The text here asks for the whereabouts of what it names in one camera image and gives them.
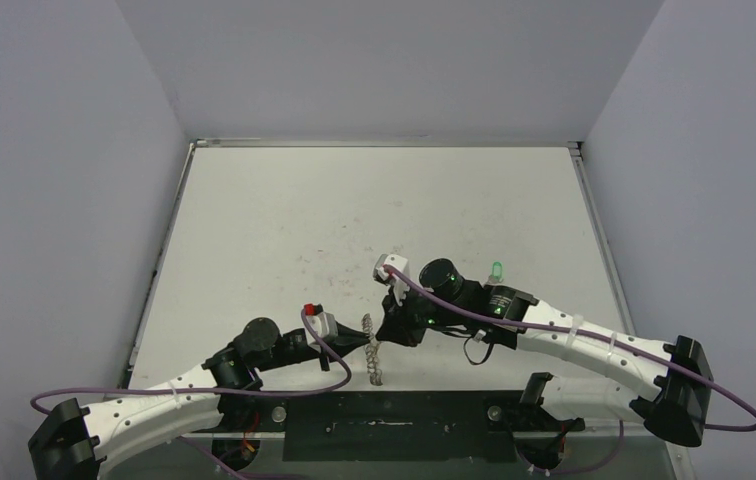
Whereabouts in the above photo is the key with green tag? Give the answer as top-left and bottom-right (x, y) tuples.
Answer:
(490, 262), (503, 282)

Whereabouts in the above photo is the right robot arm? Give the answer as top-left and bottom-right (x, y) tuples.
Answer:
(373, 255), (712, 447)

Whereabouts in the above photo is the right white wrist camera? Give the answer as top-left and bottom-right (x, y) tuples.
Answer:
(372, 253), (409, 292)

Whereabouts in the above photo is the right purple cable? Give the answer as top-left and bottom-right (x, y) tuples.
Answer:
(383, 264), (756, 477)

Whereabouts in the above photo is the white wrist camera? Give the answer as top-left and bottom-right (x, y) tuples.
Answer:
(303, 304), (339, 345)
(372, 253), (409, 292)

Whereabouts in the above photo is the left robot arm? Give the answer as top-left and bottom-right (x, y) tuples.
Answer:
(27, 310), (370, 479)

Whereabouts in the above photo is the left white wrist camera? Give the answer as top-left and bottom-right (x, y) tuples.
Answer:
(303, 304), (339, 345)

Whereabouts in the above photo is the aluminium frame rail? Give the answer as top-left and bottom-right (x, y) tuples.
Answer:
(91, 390), (689, 440)

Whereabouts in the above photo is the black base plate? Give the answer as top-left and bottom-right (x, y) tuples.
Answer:
(185, 389), (586, 464)

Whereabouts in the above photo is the metal disc with key rings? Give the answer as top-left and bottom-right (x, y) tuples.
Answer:
(361, 313), (383, 387)

